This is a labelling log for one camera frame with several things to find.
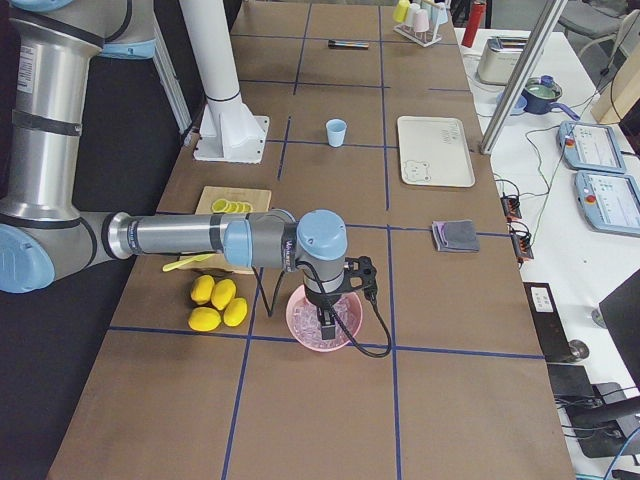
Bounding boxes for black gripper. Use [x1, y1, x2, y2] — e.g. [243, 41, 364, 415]
[304, 283, 345, 341]

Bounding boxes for steel muddler black tip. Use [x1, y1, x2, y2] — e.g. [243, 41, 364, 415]
[327, 39, 370, 50]

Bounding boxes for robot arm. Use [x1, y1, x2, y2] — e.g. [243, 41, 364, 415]
[1, 1, 349, 340]

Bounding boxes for pile of ice cubes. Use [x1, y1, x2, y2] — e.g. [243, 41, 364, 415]
[292, 296, 360, 347]

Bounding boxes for light blue cup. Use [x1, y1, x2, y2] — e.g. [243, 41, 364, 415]
[325, 118, 347, 148]

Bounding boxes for pink cup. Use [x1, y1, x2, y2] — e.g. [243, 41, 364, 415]
[412, 9, 430, 33]

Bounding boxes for white cup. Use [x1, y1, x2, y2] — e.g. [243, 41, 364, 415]
[403, 3, 420, 28]

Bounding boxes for yellow cup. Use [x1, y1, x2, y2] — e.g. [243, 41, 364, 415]
[393, 0, 411, 24]

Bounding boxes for blue cup on rack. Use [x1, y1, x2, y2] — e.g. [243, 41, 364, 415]
[430, 0, 448, 28]

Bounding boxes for pink bowl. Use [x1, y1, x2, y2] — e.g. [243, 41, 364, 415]
[285, 284, 364, 354]

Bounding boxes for whole lemon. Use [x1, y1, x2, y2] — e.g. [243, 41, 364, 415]
[190, 275, 215, 305]
[223, 297, 248, 327]
[188, 306, 222, 332]
[211, 279, 237, 310]

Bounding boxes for wooden cutting board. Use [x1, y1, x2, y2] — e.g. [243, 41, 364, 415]
[179, 186, 272, 275]

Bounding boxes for grey folded cloth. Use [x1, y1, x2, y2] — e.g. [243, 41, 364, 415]
[432, 220, 480, 253]

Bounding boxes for lemon slices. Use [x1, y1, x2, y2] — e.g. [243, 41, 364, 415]
[211, 198, 253, 214]

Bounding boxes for cream bear tray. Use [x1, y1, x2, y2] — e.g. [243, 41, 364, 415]
[397, 116, 475, 188]

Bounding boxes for orange black terminal block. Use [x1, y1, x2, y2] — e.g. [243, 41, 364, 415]
[501, 195, 522, 221]
[509, 224, 534, 264]

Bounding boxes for black monitor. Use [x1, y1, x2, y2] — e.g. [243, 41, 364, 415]
[599, 271, 640, 387]

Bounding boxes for blue bowl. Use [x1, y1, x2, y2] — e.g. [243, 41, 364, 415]
[496, 92, 527, 116]

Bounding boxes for lower blue teach pendant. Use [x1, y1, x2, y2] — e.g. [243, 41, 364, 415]
[574, 170, 639, 237]

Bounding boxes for blue teach pendant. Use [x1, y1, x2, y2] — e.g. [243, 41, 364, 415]
[557, 121, 627, 174]
[574, 170, 639, 237]

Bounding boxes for upper blue teach pendant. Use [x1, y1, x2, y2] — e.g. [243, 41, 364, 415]
[557, 121, 627, 174]

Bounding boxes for cream toaster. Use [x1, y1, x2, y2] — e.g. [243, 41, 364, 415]
[477, 36, 528, 86]

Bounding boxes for red bottle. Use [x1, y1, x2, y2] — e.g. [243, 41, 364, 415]
[461, 0, 487, 48]

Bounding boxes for grey office chair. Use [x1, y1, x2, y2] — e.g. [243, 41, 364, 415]
[558, 1, 638, 58]

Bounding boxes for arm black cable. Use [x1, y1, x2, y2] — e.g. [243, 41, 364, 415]
[252, 259, 392, 358]

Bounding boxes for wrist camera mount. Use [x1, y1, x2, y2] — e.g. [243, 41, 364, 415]
[343, 256, 378, 303]

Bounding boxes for white post base plate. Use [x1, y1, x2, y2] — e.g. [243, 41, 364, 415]
[194, 96, 270, 164]

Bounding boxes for aluminium frame post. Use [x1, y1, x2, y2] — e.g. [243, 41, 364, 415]
[479, 0, 568, 155]

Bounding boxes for white wire cup rack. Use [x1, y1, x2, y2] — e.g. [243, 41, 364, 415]
[393, 24, 443, 47]

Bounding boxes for purple handled saucepan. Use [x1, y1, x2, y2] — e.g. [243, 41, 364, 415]
[522, 75, 580, 121]

